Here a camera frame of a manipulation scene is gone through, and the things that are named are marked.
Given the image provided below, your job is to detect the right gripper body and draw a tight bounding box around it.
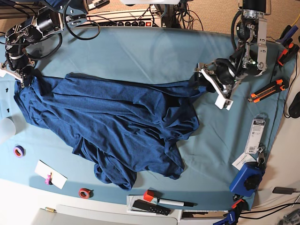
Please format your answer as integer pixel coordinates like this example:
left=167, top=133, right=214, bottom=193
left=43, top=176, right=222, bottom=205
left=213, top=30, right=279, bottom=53
left=0, top=55, right=35, bottom=88

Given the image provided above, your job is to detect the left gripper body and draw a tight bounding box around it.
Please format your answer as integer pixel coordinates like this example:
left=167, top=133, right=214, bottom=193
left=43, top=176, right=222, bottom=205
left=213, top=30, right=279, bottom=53
left=194, top=58, right=240, bottom=98

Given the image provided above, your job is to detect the blue t-shirt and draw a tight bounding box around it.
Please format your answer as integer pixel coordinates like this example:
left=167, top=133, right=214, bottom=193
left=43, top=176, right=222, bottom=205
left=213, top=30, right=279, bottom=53
left=14, top=73, right=206, bottom=191

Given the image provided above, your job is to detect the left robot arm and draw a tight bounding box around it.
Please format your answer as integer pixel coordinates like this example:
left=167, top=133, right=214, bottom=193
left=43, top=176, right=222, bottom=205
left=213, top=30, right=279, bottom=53
left=189, top=0, right=268, bottom=98

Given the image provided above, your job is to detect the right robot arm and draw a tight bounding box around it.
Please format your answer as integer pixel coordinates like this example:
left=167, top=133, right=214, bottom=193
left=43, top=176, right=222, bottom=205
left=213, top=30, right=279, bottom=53
left=0, top=0, right=90, bottom=88

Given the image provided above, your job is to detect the orange black utility knife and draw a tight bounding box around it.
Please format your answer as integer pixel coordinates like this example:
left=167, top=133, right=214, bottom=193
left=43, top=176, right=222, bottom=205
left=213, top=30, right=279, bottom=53
left=248, top=78, right=289, bottom=103

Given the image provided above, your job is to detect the blister pack with tool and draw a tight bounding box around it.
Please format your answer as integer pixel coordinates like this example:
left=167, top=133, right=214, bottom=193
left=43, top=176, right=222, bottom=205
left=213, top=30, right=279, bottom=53
left=244, top=113, right=267, bottom=154

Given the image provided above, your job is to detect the translucent plastic cup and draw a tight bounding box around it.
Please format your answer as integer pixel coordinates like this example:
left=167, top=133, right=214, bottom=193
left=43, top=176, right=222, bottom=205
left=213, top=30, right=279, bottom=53
left=0, top=118, right=16, bottom=144

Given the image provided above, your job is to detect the orange black clamp right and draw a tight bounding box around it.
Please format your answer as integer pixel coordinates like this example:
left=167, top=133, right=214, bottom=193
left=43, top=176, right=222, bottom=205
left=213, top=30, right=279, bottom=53
left=277, top=43, right=300, bottom=67

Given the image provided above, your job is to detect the blue black clamp top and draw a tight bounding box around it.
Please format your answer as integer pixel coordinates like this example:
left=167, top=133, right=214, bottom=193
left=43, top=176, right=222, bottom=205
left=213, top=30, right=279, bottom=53
left=275, top=25, right=298, bottom=45

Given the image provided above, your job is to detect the black computer mouse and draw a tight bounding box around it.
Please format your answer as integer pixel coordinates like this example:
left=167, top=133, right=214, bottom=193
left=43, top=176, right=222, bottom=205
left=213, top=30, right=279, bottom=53
left=288, top=92, right=300, bottom=119

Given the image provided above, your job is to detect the white paper card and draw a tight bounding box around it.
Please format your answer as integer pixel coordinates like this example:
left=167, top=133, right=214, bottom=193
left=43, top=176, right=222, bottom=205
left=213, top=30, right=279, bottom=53
left=232, top=153, right=256, bottom=171

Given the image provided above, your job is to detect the purple tape roll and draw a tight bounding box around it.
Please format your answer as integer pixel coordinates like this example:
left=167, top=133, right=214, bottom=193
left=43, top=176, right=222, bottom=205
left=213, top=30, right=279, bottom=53
left=14, top=145, right=25, bottom=158

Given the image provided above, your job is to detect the light blue table cloth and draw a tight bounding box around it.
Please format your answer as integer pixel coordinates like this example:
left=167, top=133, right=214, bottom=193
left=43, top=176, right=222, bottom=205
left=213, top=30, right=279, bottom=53
left=0, top=27, right=286, bottom=210

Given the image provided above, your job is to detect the blue box with black knob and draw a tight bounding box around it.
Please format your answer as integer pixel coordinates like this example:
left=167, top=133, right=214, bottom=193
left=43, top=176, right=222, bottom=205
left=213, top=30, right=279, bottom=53
left=229, top=162, right=266, bottom=197

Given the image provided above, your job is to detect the white card with pink clip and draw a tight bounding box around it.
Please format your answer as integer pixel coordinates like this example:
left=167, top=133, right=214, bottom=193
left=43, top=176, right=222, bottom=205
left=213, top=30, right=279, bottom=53
left=35, top=160, right=67, bottom=189

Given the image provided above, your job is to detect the white black marker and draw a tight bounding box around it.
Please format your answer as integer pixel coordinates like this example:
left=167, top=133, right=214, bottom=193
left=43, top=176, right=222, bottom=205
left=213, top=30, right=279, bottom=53
left=157, top=198, right=195, bottom=207

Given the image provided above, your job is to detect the orange clamp bottom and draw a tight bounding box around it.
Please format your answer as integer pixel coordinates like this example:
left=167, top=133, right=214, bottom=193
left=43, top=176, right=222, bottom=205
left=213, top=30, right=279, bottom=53
left=232, top=199, right=246, bottom=209

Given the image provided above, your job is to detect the red cube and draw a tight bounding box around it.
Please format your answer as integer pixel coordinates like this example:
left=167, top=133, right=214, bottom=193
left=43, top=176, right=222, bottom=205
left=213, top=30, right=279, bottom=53
left=143, top=190, right=155, bottom=202

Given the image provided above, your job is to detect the black small device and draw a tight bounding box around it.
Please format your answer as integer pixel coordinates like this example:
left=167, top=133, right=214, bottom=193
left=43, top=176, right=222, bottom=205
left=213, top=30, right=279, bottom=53
left=272, top=187, right=294, bottom=195

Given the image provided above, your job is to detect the blue clamp bottom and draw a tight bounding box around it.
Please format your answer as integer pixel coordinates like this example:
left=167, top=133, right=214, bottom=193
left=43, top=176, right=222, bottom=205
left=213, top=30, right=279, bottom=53
left=213, top=210, right=237, bottom=225

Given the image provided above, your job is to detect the black remote control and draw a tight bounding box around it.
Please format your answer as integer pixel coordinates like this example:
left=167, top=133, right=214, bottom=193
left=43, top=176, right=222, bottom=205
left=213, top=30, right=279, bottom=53
left=133, top=199, right=171, bottom=216

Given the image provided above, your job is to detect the red tape roll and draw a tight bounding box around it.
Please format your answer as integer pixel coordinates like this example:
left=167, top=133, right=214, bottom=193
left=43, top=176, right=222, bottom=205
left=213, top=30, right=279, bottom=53
left=78, top=188, right=93, bottom=199

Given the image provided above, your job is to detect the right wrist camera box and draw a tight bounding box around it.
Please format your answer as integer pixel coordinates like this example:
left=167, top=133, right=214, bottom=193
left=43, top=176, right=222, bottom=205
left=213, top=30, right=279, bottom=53
left=0, top=69, right=6, bottom=77

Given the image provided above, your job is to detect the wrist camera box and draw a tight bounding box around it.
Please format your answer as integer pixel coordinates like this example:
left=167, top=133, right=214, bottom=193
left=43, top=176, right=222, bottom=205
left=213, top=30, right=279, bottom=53
left=215, top=95, right=233, bottom=111
left=0, top=69, right=6, bottom=77

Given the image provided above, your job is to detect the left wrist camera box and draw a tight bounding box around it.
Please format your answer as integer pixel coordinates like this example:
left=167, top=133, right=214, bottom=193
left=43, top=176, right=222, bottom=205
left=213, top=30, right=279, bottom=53
left=215, top=95, right=233, bottom=111

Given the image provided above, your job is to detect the power strip with red switch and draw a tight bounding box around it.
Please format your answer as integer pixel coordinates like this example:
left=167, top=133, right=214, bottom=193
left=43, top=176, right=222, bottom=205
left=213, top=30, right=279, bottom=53
left=87, top=6, right=163, bottom=27

